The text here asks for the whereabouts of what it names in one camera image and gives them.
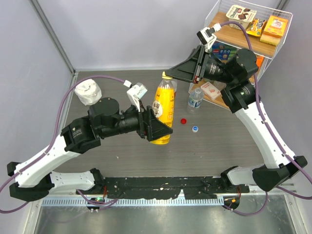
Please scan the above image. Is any white bottle cap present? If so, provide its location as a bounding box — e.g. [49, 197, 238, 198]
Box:
[192, 126, 198, 133]

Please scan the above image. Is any clear bottle blue green label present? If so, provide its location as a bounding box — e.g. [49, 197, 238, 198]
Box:
[187, 88, 204, 114]

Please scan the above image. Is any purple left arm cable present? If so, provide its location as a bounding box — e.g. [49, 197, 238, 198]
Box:
[0, 75, 127, 214]

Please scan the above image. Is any yellow label bottle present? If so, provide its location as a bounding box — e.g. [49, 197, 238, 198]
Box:
[149, 71, 176, 145]

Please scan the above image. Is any yellow candy bag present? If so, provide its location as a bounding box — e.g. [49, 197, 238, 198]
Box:
[246, 18, 267, 38]

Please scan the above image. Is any white wire shelf rack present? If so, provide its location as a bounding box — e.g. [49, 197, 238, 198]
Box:
[188, 0, 293, 108]

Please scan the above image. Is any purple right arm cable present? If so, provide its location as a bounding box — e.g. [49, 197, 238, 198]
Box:
[219, 20, 312, 216]

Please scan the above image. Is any red cap clear bottle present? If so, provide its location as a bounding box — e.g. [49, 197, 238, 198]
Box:
[172, 79, 177, 95]

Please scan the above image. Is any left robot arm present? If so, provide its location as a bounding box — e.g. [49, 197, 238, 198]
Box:
[7, 97, 173, 202]

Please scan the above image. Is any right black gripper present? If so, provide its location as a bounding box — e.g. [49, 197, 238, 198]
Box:
[164, 45, 236, 85]

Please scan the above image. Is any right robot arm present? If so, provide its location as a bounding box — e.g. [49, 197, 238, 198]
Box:
[165, 45, 308, 193]

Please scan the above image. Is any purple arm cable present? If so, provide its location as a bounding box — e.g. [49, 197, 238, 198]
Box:
[219, 20, 312, 216]
[0, 75, 127, 214]

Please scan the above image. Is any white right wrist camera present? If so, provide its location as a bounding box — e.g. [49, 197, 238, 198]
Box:
[196, 23, 221, 52]

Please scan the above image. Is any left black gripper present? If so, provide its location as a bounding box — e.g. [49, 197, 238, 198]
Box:
[100, 98, 173, 140]

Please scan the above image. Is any blue green box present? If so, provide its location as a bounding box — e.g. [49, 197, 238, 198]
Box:
[212, 42, 238, 60]

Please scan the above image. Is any crumpled white paper towel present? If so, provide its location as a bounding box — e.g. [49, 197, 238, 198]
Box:
[74, 79, 102, 106]

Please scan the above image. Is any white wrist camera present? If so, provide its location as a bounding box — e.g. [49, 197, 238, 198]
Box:
[123, 80, 148, 112]
[196, 23, 221, 52]

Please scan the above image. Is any white yogurt cup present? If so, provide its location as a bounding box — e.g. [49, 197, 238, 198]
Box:
[226, 5, 257, 29]

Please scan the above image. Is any white pink small box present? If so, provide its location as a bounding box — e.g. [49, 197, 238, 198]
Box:
[200, 82, 221, 100]

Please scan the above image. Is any white slotted cable duct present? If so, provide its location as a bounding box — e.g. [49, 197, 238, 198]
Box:
[41, 196, 224, 207]

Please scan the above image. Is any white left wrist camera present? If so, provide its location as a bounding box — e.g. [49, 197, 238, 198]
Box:
[123, 80, 148, 112]

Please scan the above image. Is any orange snack box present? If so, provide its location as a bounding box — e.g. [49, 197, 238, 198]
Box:
[256, 55, 264, 68]

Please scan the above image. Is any yellow bottle cap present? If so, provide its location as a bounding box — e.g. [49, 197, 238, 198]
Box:
[162, 72, 173, 80]

